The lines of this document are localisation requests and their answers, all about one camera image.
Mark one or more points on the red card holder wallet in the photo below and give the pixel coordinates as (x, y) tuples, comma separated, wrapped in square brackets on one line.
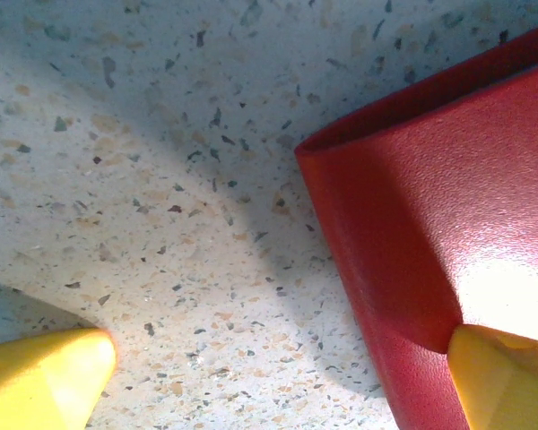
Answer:
[(408, 201)]

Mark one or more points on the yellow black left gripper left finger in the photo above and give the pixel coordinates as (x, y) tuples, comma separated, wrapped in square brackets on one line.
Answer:
[(40, 385)]

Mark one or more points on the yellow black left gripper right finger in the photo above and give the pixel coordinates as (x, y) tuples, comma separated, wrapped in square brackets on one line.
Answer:
[(511, 385)]

